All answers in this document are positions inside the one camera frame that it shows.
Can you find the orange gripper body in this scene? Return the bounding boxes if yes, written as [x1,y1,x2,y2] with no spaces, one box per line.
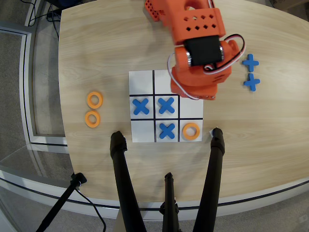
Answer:
[170,79,217,101]

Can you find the orange foam ring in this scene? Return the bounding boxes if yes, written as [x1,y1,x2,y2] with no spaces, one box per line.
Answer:
[86,91,104,109]
[182,122,201,142]
[84,110,101,128]

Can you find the blue foam cross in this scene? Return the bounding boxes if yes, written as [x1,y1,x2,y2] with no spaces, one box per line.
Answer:
[158,97,176,115]
[132,98,150,116]
[159,123,176,140]
[242,53,260,73]
[243,73,261,92]

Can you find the white tic-tac-toe board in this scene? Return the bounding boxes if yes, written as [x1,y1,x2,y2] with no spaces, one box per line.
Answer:
[128,70,205,143]

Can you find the short black tripod leg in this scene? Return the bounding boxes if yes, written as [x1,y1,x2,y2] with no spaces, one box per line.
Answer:
[159,172,181,232]

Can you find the thin black stand pole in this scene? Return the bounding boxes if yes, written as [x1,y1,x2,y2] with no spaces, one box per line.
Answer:
[35,172,87,232]

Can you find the black cable on floor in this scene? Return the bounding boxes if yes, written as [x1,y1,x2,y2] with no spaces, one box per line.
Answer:
[74,188,107,232]

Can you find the black floor cables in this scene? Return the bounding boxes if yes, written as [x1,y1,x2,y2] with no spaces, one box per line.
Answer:
[24,0,61,39]

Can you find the grey metal floor frame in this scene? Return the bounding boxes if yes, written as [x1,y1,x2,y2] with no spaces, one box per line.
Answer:
[0,20,70,147]

